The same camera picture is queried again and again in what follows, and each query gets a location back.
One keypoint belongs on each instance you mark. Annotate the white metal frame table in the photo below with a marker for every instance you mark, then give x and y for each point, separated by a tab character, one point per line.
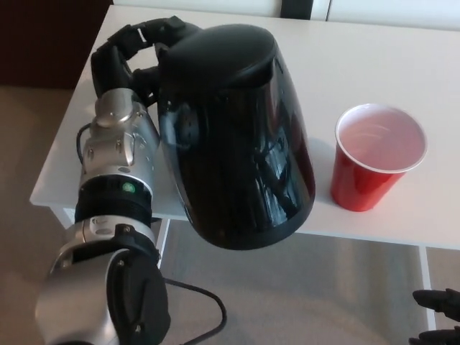
359	54

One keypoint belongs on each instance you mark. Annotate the red plastic cup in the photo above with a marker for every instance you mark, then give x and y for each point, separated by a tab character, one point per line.
359	187

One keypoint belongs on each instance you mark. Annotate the dark brown wooden door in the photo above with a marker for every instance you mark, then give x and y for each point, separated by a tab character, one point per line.
36	36

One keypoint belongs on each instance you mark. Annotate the white cabinet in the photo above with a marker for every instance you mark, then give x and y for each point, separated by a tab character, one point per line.
395	9

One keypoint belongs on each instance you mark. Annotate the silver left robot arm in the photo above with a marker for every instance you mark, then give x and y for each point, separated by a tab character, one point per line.
118	143

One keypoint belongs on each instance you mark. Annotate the black electric kettle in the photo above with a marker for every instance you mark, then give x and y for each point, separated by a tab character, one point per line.
233	161

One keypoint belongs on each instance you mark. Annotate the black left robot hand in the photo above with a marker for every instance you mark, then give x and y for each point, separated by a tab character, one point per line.
111	68

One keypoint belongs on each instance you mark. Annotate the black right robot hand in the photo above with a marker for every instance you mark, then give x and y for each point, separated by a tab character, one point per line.
445	302

